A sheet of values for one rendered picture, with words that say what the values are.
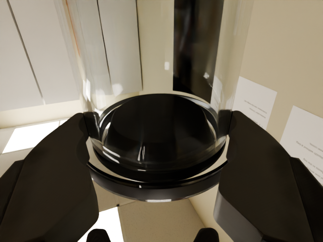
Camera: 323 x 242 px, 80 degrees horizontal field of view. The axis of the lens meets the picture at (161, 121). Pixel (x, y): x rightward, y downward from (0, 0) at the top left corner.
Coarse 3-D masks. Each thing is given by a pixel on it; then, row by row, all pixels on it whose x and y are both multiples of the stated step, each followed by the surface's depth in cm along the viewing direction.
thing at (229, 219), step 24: (240, 120) 11; (240, 144) 9; (264, 144) 9; (240, 168) 8; (264, 168) 8; (288, 168) 8; (240, 192) 7; (264, 192) 7; (288, 192) 7; (216, 216) 7; (240, 216) 6; (264, 216) 6; (288, 216) 6; (240, 240) 6; (288, 240) 5; (312, 240) 5
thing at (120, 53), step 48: (96, 0) 6; (144, 0) 6; (192, 0) 6; (240, 0) 7; (96, 48) 7; (144, 48) 7; (192, 48) 7; (240, 48) 8; (96, 96) 8; (144, 96) 7; (192, 96) 8; (96, 144) 11; (144, 144) 9; (192, 144) 9
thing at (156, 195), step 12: (96, 180) 10; (108, 180) 10; (204, 180) 10; (216, 180) 10; (120, 192) 10; (132, 192) 9; (144, 192) 9; (156, 192) 9; (168, 192) 9; (180, 192) 9; (192, 192) 10
